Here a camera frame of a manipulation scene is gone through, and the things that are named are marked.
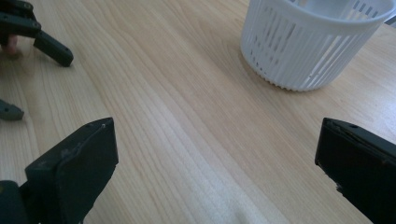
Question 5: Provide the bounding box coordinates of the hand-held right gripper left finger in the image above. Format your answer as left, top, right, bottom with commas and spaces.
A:
19, 117, 120, 224

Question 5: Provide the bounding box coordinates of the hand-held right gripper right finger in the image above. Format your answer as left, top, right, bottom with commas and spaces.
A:
314, 117, 396, 224

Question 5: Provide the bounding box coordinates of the white plastic basket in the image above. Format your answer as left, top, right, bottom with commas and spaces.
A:
239, 0, 396, 93

